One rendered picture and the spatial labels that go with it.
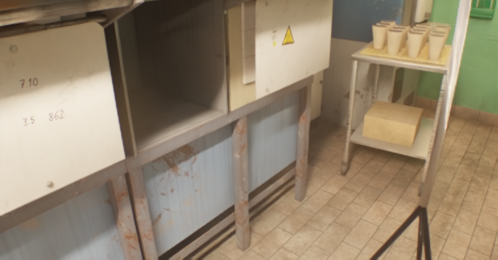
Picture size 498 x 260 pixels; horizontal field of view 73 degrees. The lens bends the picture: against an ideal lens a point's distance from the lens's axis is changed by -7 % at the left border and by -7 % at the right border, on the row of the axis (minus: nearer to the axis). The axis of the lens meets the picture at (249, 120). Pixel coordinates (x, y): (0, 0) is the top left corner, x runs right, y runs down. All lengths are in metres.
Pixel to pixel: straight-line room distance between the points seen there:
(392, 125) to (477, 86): 1.65
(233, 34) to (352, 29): 1.89
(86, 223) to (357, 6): 2.61
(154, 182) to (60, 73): 0.68
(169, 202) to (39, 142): 0.74
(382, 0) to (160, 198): 2.33
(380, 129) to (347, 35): 1.01
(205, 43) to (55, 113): 0.76
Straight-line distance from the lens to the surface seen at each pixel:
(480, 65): 4.02
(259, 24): 1.41
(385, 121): 2.59
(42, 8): 0.81
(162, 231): 1.61
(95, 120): 1.02
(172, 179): 1.52
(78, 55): 0.96
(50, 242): 1.34
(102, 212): 1.38
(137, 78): 1.95
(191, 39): 1.57
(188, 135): 1.41
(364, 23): 3.19
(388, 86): 3.21
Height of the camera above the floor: 1.45
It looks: 24 degrees down
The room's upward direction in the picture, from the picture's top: 1 degrees counter-clockwise
